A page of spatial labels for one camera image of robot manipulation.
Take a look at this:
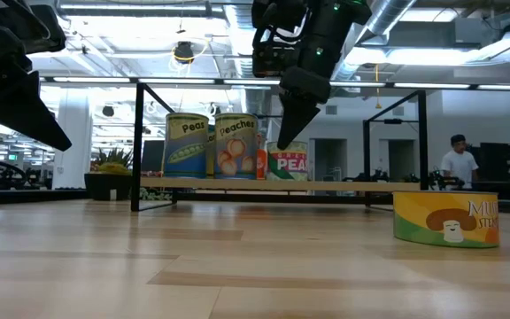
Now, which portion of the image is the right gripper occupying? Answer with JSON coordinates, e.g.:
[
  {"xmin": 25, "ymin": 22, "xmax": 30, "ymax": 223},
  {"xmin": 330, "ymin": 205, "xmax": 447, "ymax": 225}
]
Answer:
[{"xmin": 276, "ymin": 17, "xmax": 350, "ymax": 151}]

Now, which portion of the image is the green peas polka dot can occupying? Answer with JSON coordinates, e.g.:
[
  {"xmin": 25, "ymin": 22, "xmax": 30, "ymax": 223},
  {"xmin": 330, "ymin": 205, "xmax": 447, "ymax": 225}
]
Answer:
[{"xmin": 266, "ymin": 140, "xmax": 309, "ymax": 182}]

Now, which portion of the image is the tall peaches label can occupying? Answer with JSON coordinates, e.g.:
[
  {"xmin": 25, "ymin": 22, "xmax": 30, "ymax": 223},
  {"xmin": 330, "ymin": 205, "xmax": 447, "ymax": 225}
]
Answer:
[{"xmin": 213, "ymin": 112, "xmax": 259, "ymax": 181}]

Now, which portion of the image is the tall peas label can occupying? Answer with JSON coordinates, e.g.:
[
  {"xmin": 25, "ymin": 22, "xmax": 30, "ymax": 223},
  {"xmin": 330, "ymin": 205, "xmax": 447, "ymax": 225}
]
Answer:
[{"xmin": 162, "ymin": 112, "xmax": 211, "ymax": 180}]

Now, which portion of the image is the mushroom label can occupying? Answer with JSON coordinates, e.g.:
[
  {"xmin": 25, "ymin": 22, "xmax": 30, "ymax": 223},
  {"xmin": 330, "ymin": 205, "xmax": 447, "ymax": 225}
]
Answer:
[{"xmin": 392, "ymin": 190, "xmax": 501, "ymax": 249}]

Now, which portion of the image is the orange toy figure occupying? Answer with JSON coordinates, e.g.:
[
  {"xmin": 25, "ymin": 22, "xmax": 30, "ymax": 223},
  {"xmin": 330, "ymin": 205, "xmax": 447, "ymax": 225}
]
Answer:
[{"xmin": 256, "ymin": 132, "xmax": 268, "ymax": 181}]

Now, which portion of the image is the white building column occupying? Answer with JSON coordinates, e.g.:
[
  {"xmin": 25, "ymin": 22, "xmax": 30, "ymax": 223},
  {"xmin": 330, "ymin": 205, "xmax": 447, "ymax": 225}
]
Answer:
[{"xmin": 52, "ymin": 88, "xmax": 94, "ymax": 191}]

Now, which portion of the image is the succulent plant in dark pot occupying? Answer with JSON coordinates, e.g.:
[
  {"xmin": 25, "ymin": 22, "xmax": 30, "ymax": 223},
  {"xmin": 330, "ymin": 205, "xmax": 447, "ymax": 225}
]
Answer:
[{"xmin": 83, "ymin": 147, "xmax": 133, "ymax": 202}]

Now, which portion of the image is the person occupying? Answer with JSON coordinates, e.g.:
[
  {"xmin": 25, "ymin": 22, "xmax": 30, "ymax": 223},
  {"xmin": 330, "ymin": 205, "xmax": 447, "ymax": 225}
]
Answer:
[{"xmin": 439, "ymin": 134, "xmax": 481, "ymax": 190}]

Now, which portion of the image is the black equipment rack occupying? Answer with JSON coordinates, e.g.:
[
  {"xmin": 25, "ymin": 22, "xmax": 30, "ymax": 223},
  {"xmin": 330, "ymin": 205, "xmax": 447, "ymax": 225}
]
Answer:
[{"xmin": 460, "ymin": 141, "xmax": 510, "ymax": 183}]

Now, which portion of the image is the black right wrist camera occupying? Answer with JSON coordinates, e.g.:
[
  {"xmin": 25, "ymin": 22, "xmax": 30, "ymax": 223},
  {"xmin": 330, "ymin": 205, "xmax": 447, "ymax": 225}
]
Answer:
[{"xmin": 250, "ymin": 0, "xmax": 312, "ymax": 80}]

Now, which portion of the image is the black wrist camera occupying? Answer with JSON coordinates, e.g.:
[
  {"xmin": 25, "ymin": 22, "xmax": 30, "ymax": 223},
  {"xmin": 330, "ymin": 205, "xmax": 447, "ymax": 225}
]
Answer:
[
  {"xmin": 15, "ymin": 0, "xmax": 67, "ymax": 55},
  {"xmin": 250, "ymin": 0, "xmax": 312, "ymax": 80}
]

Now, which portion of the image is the wooden shelf with black frame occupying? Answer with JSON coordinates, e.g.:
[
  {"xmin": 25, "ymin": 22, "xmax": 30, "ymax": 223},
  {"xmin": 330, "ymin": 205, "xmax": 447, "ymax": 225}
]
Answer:
[{"xmin": 130, "ymin": 82, "xmax": 429, "ymax": 213}]

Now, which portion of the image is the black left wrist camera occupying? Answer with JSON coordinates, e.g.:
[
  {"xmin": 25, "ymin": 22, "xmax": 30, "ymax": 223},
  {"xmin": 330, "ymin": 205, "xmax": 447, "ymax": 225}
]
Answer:
[{"xmin": 15, "ymin": 0, "xmax": 67, "ymax": 55}]

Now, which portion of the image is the black hanging dome camera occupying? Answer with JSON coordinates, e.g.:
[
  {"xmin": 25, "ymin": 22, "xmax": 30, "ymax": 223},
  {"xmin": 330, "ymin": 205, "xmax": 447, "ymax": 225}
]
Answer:
[{"xmin": 173, "ymin": 40, "xmax": 197, "ymax": 66}]

